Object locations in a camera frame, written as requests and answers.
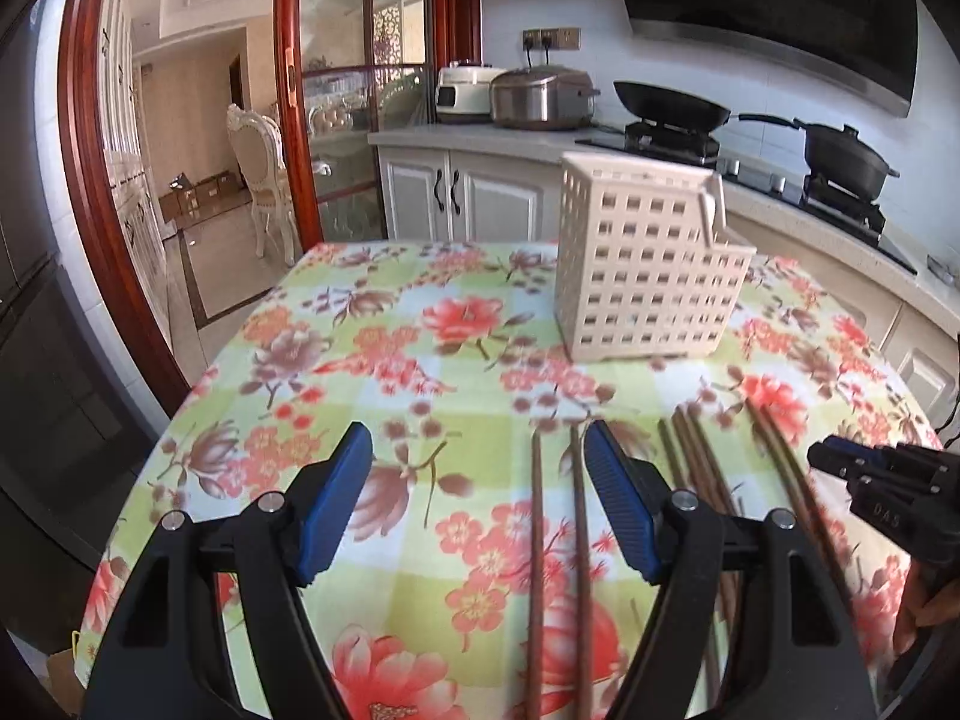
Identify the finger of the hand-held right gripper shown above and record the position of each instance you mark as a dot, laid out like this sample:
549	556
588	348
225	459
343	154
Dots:
829	459
915	461

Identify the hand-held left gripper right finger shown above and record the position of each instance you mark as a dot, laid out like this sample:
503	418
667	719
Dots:
619	502

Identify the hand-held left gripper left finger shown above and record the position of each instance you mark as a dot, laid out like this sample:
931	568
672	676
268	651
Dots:
337	510

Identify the brown wooden chopstick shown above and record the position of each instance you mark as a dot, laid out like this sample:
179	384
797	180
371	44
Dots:
534	577
579	577

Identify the bunch of brown chopsticks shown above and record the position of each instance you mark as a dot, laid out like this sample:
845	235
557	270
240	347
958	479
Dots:
701	465

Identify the cream perforated utensil holder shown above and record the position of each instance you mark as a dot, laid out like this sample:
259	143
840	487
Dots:
637	277

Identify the person's right hand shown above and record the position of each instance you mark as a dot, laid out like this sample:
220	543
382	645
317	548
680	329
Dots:
911	607

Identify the floral checked tablecloth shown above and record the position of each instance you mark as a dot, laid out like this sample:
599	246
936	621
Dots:
420	390

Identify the black glass gas stove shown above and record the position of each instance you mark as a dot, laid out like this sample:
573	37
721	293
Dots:
757	172

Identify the black lidded pot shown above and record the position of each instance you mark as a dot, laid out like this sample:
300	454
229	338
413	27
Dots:
847	161

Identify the dark refrigerator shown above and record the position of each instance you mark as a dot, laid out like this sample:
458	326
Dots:
45	390

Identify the white base cabinet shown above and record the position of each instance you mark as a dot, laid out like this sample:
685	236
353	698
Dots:
495	199

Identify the cardboard boxes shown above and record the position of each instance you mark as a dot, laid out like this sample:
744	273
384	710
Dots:
202	195

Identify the white ornate dining chair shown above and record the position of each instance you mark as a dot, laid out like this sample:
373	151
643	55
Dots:
259	157

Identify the black wok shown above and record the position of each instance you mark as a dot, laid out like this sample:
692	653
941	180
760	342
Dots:
667	105

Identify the white stone kitchen countertop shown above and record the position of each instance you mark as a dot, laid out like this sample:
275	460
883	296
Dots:
480	139

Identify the stainless steel rice cooker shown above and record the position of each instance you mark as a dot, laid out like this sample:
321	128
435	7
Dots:
540	97

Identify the red framed glass sliding door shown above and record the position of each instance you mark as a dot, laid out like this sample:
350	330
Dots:
289	90

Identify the white pressure cooker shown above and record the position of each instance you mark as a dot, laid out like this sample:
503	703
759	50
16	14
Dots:
461	94

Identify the white hallway cabinet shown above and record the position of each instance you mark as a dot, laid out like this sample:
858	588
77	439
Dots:
124	127

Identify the black range hood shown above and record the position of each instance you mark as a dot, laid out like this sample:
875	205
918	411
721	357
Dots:
765	0

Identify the white carved lattice screen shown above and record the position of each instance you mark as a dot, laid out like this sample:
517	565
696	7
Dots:
397	34

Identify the red wooden door frame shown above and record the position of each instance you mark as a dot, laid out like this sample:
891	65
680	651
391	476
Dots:
97	165

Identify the gold wall socket strip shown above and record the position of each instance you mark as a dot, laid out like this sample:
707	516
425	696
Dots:
562	38

